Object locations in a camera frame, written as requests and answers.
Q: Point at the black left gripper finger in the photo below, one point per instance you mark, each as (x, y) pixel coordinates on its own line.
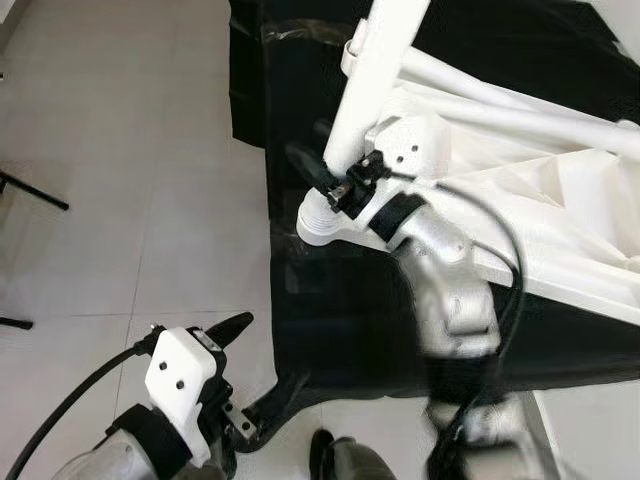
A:
(230, 329)

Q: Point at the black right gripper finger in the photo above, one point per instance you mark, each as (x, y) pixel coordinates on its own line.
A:
(315, 172)

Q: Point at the black tablecloth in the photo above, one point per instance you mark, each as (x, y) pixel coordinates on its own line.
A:
(350, 330)

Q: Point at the grey robot leg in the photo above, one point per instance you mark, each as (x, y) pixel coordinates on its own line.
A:
(365, 465)

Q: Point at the white plastic table top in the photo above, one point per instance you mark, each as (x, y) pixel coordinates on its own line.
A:
(560, 200)

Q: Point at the black tripod leg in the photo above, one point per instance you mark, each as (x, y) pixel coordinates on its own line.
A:
(15, 322)
(40, 194)

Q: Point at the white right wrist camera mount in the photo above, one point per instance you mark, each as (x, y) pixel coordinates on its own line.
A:
(410, 145)

